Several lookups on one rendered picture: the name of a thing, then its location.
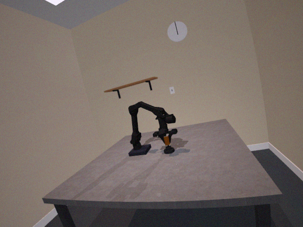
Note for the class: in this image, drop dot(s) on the dark grey round pedestal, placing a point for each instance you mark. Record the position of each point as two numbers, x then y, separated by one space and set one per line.
169 150

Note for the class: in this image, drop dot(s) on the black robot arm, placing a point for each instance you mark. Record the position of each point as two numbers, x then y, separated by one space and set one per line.
162 116

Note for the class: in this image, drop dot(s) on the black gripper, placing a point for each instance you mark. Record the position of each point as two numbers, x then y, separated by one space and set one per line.
173 131

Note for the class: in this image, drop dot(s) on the orange knob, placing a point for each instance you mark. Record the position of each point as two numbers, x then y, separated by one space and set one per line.
166 140

